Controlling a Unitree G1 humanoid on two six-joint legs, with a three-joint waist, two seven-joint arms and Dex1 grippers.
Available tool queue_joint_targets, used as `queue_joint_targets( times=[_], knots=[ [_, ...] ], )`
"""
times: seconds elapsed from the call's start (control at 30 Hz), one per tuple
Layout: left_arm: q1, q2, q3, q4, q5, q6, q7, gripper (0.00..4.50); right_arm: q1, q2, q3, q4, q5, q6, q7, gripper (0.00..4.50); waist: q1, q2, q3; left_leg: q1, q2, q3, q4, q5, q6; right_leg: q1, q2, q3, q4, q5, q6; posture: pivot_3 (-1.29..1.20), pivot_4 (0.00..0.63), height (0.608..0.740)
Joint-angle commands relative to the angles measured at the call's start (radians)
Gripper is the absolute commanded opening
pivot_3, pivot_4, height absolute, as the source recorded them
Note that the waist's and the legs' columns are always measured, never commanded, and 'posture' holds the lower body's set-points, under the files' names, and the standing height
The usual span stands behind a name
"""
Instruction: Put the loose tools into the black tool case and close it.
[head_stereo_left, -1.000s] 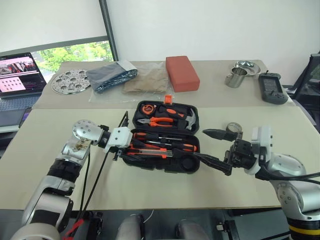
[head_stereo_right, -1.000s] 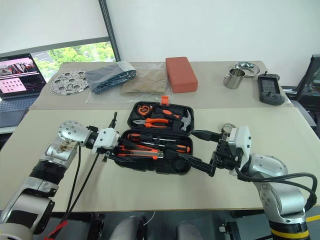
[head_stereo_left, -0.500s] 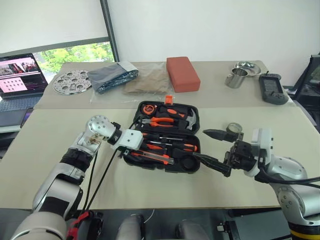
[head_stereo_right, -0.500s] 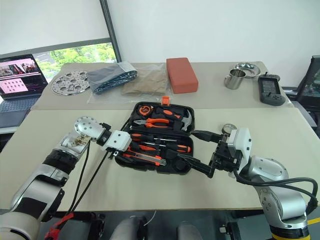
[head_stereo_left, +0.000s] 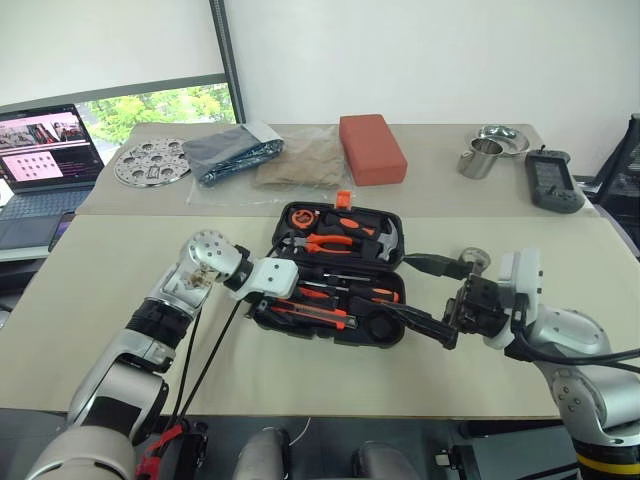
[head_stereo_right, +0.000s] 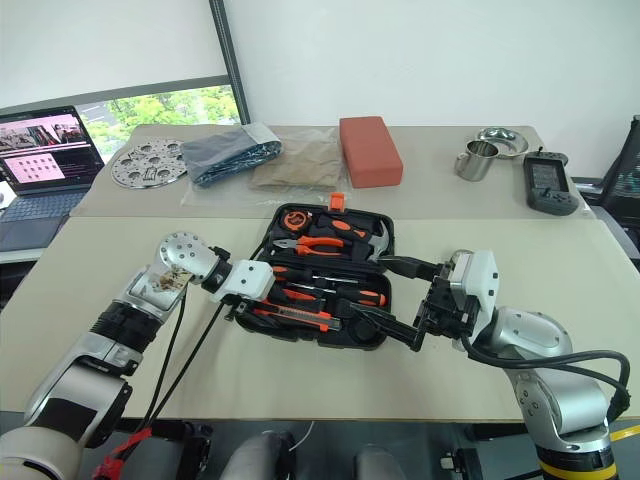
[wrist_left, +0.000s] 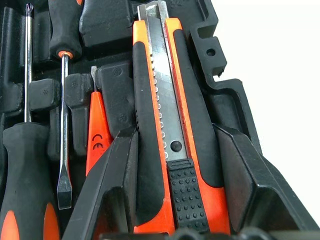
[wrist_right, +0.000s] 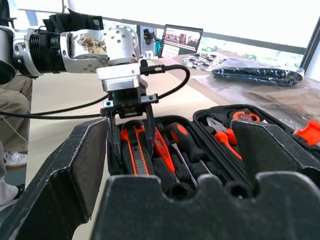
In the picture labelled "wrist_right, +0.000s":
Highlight teal bottle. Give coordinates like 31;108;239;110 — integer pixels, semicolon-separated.
154;37;164;57

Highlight orange voltage tester pen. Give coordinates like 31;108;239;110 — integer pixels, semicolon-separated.
152;125;177;174

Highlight small black device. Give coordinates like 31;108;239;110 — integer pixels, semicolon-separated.
142;27;157;46

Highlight black tool case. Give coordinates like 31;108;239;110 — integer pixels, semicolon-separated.
106;103;320;193

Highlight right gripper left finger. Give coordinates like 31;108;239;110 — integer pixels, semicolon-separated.
0;118;110;240

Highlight open laptop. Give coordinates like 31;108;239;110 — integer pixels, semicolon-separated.
159;23;204;59

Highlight orange black utility knife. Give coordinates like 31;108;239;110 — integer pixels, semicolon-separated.
120;119;154;177

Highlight orange black tape measure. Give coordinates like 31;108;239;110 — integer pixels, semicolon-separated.
228;109;262;125

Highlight orange handled pliers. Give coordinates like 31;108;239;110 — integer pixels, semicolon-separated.
205;115;244;161

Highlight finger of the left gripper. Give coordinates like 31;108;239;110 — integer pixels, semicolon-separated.
144;104;157;154
107;112;124;165

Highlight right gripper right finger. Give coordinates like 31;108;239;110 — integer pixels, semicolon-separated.
230;119;320;186

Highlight khaki trouser leg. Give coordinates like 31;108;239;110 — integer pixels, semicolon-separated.
0;74;34;154

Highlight perforated round metal disc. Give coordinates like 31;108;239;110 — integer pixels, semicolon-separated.
181;51;230;73

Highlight Phillips screwdriver black orange handle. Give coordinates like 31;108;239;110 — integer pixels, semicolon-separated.
169;122;216;177

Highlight dark blue folded bag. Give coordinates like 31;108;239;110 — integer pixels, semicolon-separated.
210;65;305;88

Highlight white sneaker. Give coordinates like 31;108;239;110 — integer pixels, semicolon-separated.
3;150;28;169

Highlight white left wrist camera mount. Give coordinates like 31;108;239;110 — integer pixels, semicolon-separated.
95;62;143;93

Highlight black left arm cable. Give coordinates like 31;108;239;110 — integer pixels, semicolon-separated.
0;59;191;120

